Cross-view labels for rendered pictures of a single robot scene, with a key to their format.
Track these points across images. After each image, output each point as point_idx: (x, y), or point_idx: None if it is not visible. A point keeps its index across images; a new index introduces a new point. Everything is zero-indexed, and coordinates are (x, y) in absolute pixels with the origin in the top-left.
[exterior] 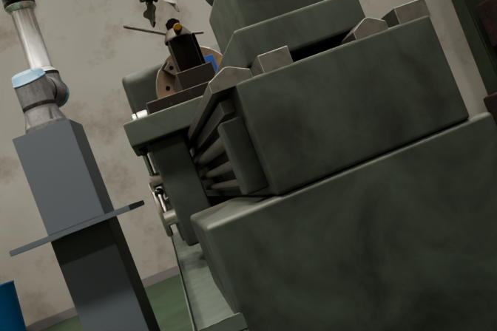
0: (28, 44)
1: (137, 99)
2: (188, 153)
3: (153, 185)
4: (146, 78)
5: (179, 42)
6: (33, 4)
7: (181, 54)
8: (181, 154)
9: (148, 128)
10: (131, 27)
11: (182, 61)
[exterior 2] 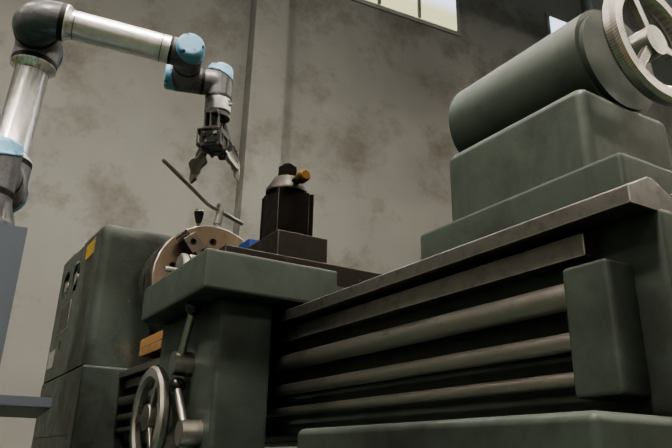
0: (16, 112)
1: (111, 261)
2: (269, 341)
3: (176, 369)
4: (139, 242)
5: (291, 196)
6: (53, 73)
7: (288, 211)
8: (259, 338)
9: (238, 273)
10: (170, 166)
11: (284, 221)
